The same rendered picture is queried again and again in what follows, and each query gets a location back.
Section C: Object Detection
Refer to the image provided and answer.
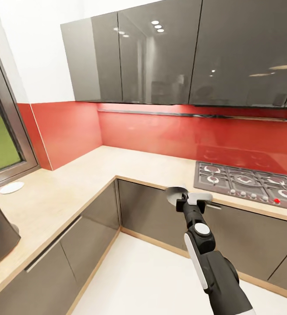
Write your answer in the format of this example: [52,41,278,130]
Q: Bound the paper coffee filter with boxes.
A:
[166,182,189,206]

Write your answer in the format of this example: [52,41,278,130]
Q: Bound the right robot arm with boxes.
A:
[176,192,257,315]

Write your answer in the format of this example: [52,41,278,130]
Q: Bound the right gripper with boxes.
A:
[176,198,206,218]

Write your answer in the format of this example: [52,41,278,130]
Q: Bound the saucer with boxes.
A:
[0,182,24,194]

